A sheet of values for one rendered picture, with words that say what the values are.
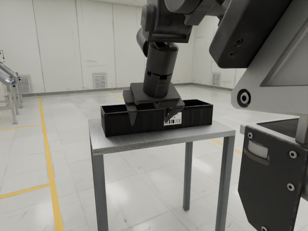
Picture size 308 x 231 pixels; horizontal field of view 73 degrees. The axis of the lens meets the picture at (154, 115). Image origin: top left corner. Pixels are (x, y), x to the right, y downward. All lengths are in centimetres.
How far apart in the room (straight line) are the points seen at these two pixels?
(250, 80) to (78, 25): 761
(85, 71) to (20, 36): 203
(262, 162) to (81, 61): 746
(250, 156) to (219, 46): 22
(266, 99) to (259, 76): 2
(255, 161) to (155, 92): 22
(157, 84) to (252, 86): 27
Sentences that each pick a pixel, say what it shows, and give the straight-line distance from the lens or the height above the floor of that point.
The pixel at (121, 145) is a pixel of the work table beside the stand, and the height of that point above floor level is 80.
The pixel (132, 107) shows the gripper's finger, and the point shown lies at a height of 105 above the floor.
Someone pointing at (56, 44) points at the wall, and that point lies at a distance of 758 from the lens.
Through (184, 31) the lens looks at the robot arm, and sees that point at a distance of 39.
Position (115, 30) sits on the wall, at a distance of 805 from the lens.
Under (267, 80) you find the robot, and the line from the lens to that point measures 18.
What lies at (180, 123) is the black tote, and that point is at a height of 83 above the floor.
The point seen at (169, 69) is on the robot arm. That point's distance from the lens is 41.
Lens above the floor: 115
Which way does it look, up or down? 15 degrees down
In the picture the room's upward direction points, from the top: straight up
